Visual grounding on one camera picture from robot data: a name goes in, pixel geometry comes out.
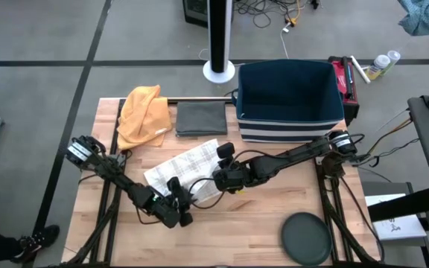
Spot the black left camera cable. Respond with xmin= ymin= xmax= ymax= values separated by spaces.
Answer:
xmin=135 ymin=205 xmax=163 ymax=226

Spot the black diagonal bar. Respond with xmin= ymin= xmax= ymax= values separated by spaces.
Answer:
xmin=366 ymin=185 xmax=429 ymax=223

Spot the white paper box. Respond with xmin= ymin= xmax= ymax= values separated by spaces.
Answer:
xmin=364 ymin=192 xmax=428 ymax=242

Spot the black right camera cable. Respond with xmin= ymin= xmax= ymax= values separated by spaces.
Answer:
xmin=188 ymin=177 xmax=226 ymax=210

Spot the black aluminium crossbar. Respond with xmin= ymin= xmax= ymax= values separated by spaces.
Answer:
xmin=119 ymin=96 xmax=238 ymax=106

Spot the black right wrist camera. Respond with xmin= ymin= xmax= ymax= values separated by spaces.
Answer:
xmin=223 ymin=185 xmax=246 ymax=195

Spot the dark green round plate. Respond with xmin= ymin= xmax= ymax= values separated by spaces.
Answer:
xmin=280 ymin=211 xmax=333 ymax=267

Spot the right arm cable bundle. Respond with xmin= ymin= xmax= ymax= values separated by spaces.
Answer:
xmin=363 ymin=107 xmax=421 ymax=168

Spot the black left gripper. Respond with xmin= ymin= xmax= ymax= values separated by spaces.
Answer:
xmin=154 ymin=176 xmax=197 ymax=229

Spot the white power cable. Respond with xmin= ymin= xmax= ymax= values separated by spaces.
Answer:
xmin=279 ymin=22 xmax=293 ymax=61

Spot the orange towel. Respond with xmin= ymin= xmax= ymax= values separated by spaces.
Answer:
xmin=115 ymin=84 xmax=174 ymax=151

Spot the navy white striped fabric bin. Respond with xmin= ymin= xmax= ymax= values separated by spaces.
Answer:
xmin=231 ymin=59 xmax=346 ymax=144

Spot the grey kitchen towel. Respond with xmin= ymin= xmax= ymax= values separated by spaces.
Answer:
xmin=175 ymin=100 xmax=229 ymax=138

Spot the red black tool case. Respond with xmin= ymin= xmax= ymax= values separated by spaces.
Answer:
xmin=328 ymin=55 xmax=360 ymax=120

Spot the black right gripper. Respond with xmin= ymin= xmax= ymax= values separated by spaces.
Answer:
xmin=212 ymin=142 xmax=255 ymax=193

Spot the black cable tangle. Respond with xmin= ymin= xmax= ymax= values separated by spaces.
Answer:
xmin=232 ymin=0 xmax=322 ymax=30

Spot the white towel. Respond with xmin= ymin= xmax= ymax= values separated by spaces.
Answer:
xmin=143 ymin=138 xmax=223 ymax=205

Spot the silver black tower fan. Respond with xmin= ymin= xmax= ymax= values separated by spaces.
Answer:
xmin=202 ymin=0 xmax=236 ymax=85

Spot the orange cable plug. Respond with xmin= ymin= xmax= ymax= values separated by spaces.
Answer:
xmin=284 ymin=9 xmax=302 ymax=28

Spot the green bottle white cap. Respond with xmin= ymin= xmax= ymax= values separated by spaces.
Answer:
xmin=384 ymin=50 xmax=401 ymax=75

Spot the white tube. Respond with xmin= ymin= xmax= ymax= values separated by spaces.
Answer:
xmin=349 ymin=55 xmax=371 ymax=85

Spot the black camera cable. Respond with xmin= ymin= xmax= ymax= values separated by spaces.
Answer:
xmin=188 ymin=177 xmax=226 ymax=210
xmin=135 ymin=205 xmax=163 ymax=226

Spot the yellow label bottle white cap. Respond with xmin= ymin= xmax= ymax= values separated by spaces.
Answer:
xmin=365 ymin=54 xmax=391 ymax=81

